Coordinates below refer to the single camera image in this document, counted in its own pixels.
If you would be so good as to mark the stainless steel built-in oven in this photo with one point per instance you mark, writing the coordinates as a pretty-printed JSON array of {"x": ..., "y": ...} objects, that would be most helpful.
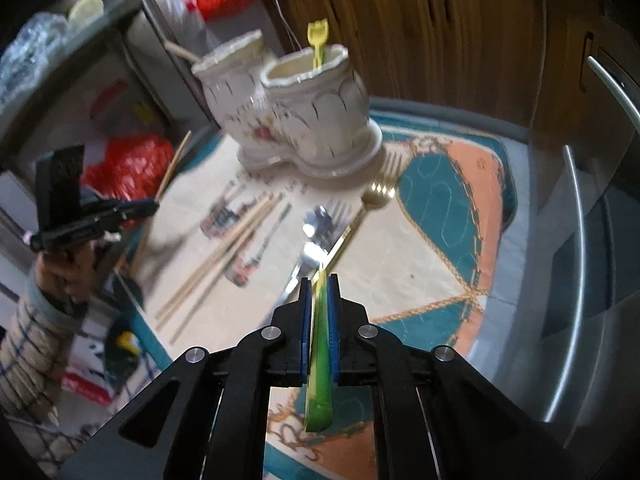
[{"x": 575, "y": 260}]

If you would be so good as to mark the silver metal spoon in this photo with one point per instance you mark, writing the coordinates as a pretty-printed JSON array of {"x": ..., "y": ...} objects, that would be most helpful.
[{"x": 314, "y": 221}]

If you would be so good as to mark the printed horse table mat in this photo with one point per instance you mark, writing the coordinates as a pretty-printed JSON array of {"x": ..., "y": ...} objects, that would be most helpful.
[{"x": 400, "y": 285}]

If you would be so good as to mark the wooden chopstick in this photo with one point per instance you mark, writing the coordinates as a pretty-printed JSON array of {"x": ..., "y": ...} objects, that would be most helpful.
[
  {"x": 230, "y": 274},
  {"x": 215, "y": 253},
  {"x": 235, "y": 244},
  {"x": 180, "y": 53}
]

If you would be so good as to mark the clear plastic bag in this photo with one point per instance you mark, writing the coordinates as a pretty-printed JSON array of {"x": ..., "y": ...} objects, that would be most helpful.
[{"x": 30, "y": 45}]

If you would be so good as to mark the person's left hand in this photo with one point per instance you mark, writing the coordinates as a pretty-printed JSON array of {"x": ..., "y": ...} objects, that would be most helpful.
[{"x": 70, "y": 272}]

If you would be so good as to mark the green plastic spoon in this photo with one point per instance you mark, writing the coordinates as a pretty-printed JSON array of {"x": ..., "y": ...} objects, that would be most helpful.
[{"x": 320, "y": 380}]

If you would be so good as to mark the white floral ceramic holder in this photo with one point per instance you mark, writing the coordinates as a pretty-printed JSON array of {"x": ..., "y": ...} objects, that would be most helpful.
[{"x": 320, "y": 120}]

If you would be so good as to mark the person's left forearm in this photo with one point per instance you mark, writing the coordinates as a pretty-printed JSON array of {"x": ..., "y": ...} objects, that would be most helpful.
[{"x": 30, "y": 350}]

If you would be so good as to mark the gold metal fork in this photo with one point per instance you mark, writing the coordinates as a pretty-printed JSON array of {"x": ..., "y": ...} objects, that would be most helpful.
[{"x": 372, "y": 200}]

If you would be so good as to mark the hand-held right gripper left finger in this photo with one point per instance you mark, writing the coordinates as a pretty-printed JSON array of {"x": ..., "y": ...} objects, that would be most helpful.
[{"x": 304, "y": 332}]

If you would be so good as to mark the red white cardboard box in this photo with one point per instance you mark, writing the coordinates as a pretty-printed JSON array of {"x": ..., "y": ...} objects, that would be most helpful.
[{"x": 87, "y": 385}]

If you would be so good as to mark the thin wooden stick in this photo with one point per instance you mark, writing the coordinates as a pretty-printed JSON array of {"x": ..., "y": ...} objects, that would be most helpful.
[{"x": 175, "y": 165}]

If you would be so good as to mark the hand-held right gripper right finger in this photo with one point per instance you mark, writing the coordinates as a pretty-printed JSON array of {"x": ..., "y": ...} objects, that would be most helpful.
[{"x": 334, "y": 332}]

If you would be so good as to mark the silver metal fork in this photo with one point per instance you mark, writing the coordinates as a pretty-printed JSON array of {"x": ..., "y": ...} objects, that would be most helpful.
[{"x": 337, "y": 212}]

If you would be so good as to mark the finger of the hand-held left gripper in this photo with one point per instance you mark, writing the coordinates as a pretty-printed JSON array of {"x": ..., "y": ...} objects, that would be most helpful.
[{"x": 137, "y": 207}]

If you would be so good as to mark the red mesh plastic bag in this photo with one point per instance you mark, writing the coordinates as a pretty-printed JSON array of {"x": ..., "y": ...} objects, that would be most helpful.
[{"x": 135, "y": 160}]

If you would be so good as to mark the stainless steel shelf rack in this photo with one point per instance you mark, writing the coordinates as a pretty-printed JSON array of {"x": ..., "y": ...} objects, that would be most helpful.
[{"x": 145, "y": 60}]

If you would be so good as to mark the wooden base cabinets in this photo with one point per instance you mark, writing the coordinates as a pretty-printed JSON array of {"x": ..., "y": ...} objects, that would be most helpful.
[{"x": 400, "y": 35}]

